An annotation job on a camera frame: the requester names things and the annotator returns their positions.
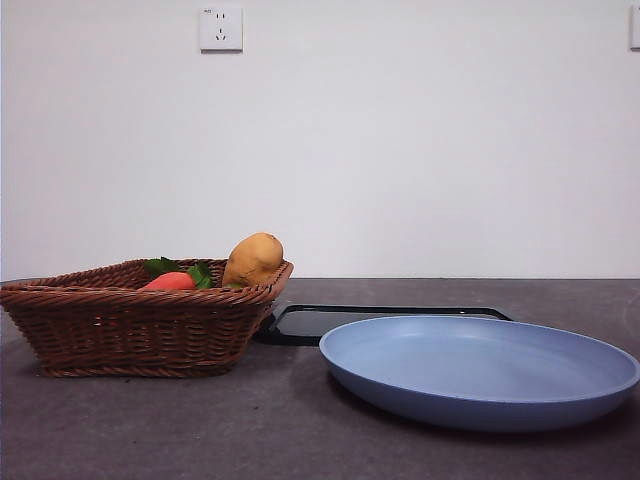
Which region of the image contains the brown wicker basket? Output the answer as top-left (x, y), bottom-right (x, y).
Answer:
top-left (0, 257), bottom-right (295, 379)

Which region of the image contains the black flat tray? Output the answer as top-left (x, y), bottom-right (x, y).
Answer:
top-left (254, 303), bottom-right (514, 347)

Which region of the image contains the orange carrot with green leaves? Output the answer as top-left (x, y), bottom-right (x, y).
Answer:
top-left (142, 256), bottom-right (217, 292)

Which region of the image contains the white wall socket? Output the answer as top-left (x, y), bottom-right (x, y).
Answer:
top-left (200, 6), bottom-right (245, 53)

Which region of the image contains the brown potato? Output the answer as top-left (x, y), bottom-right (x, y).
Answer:
top-left (221, 231), bottom-right (285, 289)

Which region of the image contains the blue round plate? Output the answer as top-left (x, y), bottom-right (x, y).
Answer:
top-left (318, 314), bottom-right (640, 433)

